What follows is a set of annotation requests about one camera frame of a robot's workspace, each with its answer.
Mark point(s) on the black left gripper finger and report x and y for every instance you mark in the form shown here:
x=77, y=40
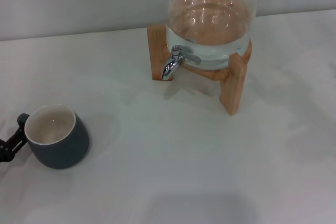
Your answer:
x=11, y=142

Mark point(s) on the black ceramic cup white inside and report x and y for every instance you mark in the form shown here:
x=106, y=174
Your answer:
x=63, y=150

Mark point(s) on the chrome faucet tap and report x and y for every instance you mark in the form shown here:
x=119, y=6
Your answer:
x=169, y=68

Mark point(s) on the wooden dispenser stand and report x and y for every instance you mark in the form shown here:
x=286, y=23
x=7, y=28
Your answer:
x=232, y=90

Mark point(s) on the glass water dispenser jar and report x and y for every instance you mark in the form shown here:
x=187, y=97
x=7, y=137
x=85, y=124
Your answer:
x=210, y=24

